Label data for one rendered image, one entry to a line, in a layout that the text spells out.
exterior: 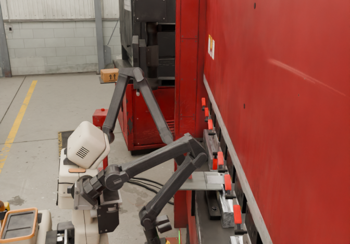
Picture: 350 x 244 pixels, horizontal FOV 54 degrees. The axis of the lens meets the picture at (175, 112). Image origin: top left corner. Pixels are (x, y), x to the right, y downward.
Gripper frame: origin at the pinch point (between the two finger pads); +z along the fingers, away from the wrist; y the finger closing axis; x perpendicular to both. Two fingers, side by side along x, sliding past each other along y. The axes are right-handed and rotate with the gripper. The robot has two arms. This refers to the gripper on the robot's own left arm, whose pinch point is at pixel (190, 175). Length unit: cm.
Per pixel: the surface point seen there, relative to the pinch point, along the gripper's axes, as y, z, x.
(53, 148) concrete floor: 247, 11, 192
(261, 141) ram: -78, -43, -40
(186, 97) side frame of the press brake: 86, -14, -10
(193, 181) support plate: -1.6, 3.8, 0.0
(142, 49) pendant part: 101, -60, 2
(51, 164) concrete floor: 203, 17, 182
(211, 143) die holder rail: 54, 15, -13
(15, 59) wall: 636, -121, 349
